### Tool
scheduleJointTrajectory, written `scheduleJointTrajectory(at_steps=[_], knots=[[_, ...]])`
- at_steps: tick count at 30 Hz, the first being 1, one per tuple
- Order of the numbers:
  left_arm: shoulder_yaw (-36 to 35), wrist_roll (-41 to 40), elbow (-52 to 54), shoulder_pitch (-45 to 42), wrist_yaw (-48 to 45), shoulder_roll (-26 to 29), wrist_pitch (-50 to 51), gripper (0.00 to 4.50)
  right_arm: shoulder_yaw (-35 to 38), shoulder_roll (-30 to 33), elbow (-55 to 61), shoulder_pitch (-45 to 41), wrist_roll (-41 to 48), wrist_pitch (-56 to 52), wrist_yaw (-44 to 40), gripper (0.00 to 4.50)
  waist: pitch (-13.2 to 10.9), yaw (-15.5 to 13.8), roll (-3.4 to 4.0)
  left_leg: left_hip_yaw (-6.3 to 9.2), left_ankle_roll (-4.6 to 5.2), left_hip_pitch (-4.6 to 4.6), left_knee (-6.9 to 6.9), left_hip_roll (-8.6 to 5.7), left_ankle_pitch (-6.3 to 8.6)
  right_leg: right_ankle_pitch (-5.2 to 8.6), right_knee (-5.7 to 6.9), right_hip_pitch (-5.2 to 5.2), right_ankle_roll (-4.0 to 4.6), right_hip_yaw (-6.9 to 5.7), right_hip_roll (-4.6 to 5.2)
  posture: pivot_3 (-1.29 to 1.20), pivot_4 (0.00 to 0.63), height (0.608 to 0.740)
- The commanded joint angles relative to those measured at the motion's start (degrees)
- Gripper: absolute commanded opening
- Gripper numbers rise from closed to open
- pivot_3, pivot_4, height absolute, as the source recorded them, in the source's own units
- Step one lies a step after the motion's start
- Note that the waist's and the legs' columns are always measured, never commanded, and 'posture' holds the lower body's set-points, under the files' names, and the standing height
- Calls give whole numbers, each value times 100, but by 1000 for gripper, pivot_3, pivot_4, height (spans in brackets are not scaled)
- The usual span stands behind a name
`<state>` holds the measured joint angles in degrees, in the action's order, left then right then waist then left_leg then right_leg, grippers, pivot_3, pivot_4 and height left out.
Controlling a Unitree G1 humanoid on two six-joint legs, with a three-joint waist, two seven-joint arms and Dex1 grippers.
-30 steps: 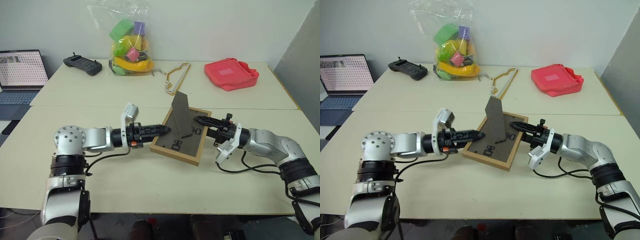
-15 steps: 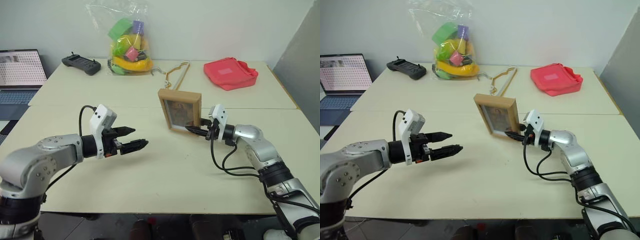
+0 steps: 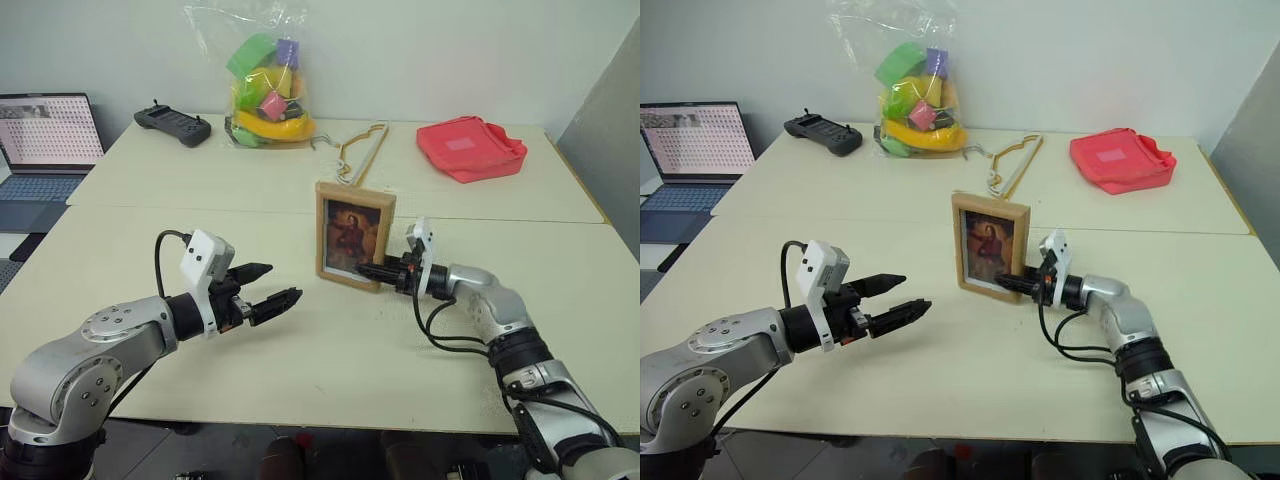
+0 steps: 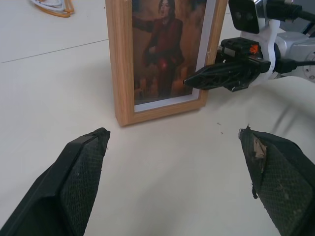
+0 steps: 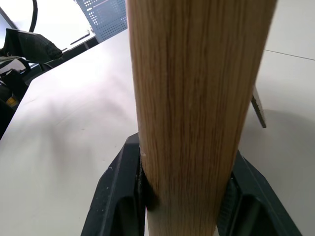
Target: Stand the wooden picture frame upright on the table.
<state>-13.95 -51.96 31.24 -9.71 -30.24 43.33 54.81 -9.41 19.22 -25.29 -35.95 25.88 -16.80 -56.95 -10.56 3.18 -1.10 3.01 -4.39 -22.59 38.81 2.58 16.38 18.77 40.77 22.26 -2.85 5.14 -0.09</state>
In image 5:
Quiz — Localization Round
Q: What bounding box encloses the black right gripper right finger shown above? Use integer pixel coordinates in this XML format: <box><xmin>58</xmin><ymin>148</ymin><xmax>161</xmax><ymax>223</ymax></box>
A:
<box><xmin>216</xmin><ymin>150</ymin><xmax>302</xmax><ymax>236</ymax></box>

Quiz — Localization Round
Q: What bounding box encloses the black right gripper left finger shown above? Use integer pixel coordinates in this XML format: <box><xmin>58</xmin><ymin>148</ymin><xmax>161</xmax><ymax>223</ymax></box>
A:
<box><xmin>82</xmin><ymin>133</ymin><xmax>158</xmax><ymax>236</ymax></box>

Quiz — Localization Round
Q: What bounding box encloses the finger of the black ribbed left gripper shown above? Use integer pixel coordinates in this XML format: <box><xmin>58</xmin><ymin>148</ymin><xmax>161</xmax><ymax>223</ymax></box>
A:
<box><xmin>1</xmin><ymin>28</ymin><xmax>63</xmax><ymax>65</ymax></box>

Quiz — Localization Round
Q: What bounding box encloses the wooden rolling pin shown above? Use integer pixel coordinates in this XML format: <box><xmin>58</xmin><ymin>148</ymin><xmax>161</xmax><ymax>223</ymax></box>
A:
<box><xmin>125</xmin><ymin>0</ymin><xmax>277</xmax><ymax>236</ymax></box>

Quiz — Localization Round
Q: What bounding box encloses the white background desk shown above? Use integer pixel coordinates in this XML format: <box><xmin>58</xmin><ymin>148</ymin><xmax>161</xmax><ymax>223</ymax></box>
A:
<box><xmin>36</xmin><ymin>0</ymin><xmax>102</xmax><ymax>72</ymax></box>

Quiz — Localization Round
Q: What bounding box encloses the black equipment with yellow label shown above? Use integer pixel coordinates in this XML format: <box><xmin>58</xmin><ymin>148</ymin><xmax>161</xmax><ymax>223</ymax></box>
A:
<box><xmin>0</xmin><ymin>56</ymin><xmax>40</xmax><ymax>141</ymax></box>

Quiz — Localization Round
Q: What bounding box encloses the grey perforated metal panel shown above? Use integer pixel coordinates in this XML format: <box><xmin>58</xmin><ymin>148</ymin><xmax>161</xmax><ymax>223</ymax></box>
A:
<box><xmin>75</xmin><ymin>0</ymin><xmax>129</xmax><ymax>44</ymax></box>

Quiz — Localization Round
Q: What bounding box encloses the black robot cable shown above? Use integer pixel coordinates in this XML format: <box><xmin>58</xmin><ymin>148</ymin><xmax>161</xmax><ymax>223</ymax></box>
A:
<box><xmin>28</xmin><ymin>0</ymin><xmax>38</xmax><ymax>33</ymax></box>

